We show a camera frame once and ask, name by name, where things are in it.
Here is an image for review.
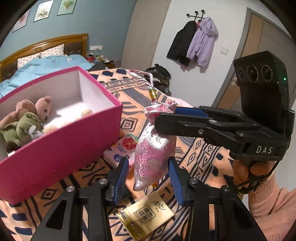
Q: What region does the yellow tissue pack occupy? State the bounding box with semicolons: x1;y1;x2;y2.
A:
116;193;174;241

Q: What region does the dark grey garment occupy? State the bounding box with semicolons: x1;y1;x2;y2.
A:
89;62;109;71

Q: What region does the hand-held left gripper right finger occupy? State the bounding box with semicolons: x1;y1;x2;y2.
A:
168;156;267;241

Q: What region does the pink satin sachet with cord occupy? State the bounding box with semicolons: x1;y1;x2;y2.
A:
128;70;178;192

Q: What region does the framed green leaf picture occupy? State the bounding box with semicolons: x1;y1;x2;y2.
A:
57;0;78;16

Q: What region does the flower print tissue pack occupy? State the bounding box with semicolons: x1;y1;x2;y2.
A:
103;136;140;168

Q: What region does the grey furry plush toy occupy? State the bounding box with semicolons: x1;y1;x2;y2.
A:
24;126;45;139

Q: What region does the framed white flower picture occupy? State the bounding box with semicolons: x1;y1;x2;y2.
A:
33;0;52;22

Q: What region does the purple jacket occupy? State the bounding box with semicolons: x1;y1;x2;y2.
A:
186;17;218;68

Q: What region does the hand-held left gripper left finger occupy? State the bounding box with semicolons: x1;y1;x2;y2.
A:
30;156;130;241

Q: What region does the pink knitted bear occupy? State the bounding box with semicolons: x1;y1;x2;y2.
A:
0;96;53;129

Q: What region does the cream plush toy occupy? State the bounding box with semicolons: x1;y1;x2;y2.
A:
43;109;94;135

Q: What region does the black jacket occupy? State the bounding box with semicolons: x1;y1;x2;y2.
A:
166;20;197;66

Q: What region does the wooden door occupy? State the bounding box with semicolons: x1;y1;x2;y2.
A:
213;7;296;109

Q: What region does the wooden bed with blue duvet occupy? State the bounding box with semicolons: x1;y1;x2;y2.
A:
0;34;89;81

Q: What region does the green plush dinosaur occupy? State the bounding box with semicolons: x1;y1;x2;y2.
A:
0;112;45;147

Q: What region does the framed pink flower picture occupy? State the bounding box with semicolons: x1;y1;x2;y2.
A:
13;8;30;33

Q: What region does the black cable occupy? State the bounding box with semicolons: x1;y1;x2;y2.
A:
228;161;279;195

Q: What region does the black coat hook rack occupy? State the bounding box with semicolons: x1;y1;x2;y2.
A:
186;10;206;24

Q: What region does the orange patterned blanket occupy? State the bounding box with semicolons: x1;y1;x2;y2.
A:
0;67;255;241

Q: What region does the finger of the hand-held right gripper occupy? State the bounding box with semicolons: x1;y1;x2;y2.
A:
154;113;241;145
173;105;257;127

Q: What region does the wooden nightstand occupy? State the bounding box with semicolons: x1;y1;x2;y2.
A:
87;52;122;70

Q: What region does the beige wardrobe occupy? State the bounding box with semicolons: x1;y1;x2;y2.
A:
120;0;171;69

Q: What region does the pink cardboard box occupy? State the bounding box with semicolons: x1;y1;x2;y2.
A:
0;65;123;205

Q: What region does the pile of dark bags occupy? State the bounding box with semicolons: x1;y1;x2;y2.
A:
143;65;173;96

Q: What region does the person's right hand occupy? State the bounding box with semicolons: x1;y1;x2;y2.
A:
232;159;278;194

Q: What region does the white patterned pillow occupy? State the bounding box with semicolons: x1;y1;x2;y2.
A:
17;56;41;69
40;44;65;58

